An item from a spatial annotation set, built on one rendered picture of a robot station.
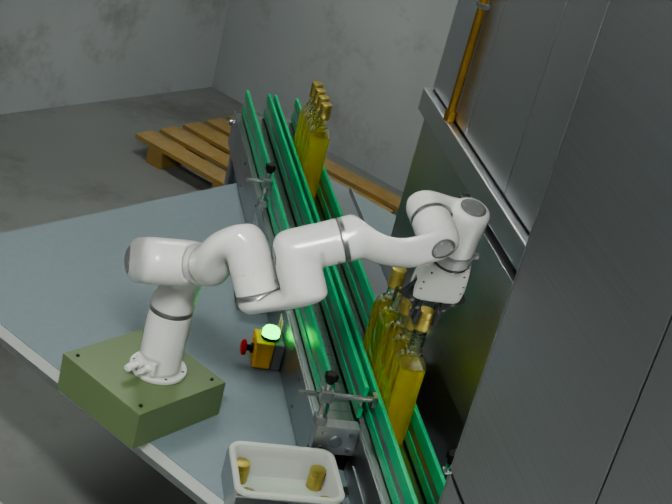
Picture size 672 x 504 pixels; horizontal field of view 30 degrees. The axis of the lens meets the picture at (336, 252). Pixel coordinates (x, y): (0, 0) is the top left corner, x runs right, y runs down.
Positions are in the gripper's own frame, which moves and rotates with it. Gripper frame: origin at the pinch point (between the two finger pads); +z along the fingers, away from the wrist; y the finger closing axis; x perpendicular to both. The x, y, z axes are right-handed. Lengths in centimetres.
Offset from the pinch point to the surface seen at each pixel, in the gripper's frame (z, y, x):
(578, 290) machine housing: -82, 22, 80
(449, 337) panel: 15.2, -12.0, -9.8
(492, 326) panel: -3.6, -12.1, 5.0
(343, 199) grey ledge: 61, -11, -109
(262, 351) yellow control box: 47, 21, -30
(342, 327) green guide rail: 30.6, 6.4, -24.4
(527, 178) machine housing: -26.4, -15.0, -14.7
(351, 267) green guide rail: 43, -3, -60
